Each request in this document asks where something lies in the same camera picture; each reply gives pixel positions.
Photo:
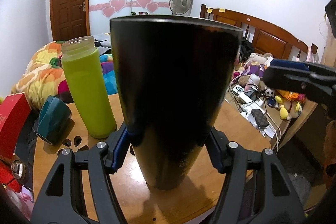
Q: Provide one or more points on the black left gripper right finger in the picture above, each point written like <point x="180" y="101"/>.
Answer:
<point x="256" y="187"/>

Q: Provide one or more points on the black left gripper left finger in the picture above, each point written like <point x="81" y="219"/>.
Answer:
<point x="61" y="198"/>

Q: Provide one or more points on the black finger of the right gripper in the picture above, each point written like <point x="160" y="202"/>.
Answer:
<point x="314" y="80"/>

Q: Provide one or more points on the black tapered cup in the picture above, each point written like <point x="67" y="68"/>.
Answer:
<point x="172" y="74"/>

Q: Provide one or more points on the dark teal faceted cup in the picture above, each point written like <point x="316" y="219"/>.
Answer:
<point x="53" y="117"/>

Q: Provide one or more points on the orange snack bag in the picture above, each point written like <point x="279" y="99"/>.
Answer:
<point x="292" y="96"/>

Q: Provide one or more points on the yellow plush toy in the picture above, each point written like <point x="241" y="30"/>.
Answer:
<point x="288" y="109"/>

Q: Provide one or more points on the black white soccer ball toy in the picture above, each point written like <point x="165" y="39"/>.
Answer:
<point x="269" y="92"/>

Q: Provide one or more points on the wooden bed headboard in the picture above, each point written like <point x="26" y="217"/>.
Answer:
<point x="267" y="38"/>

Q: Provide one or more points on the dark patterned wallet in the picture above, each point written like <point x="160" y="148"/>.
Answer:
<point x="260" y="118"/>

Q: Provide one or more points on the white power strip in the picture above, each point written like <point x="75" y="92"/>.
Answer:
<point x="250" y="98"/>

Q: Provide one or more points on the red gift box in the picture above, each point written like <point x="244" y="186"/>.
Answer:
<point x="14" y="111"/>

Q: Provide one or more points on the orange yellow floral blanket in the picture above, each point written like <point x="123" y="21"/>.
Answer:
<point x="44" y="77"/>

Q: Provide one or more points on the blue plush blanket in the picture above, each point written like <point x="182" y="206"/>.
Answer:
<point x="109" y="77"/>

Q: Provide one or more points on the green plastic bottle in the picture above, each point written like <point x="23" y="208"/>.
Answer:
<point x="83" y="72"/>

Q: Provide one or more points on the white standing fan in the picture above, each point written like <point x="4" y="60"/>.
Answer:
<point x="180" y="7"/>

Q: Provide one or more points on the brown wooden door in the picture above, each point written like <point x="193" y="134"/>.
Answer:
<point x="68" y="19"/>

